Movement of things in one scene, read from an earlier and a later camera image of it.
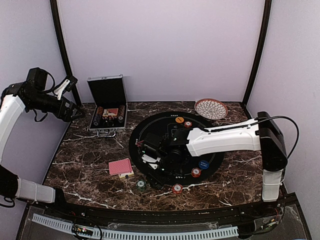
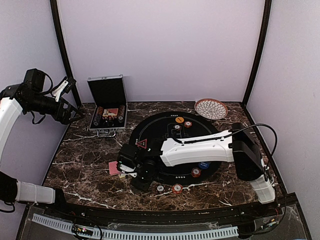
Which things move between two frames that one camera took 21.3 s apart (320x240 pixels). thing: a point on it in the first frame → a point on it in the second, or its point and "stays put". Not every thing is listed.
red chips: [195, 172] stays put
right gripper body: [169, 168] → [145, 175]
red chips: [188, 124] stays put
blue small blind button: [203, 164] stays put
